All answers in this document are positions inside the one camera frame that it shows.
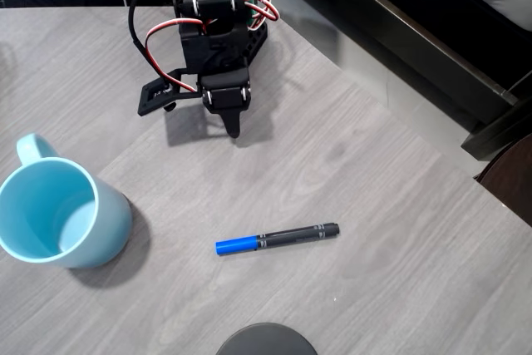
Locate blue capped black marker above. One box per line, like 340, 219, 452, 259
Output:
214, 222, 341, 256

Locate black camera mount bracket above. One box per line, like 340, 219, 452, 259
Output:
137, 67, 201, 117

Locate thick black cable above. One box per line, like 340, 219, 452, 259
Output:
127, 0, 178, 91

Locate dark bed frame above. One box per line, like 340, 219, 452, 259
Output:
265, 0, 532, 161

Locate light blue ceramic mug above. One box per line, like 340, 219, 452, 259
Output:
0, 133, 134, 269

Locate dark brown round furniture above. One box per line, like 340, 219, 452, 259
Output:
475, 133, 532, 227

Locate round black disc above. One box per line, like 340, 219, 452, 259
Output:
214, 322, 319, 355

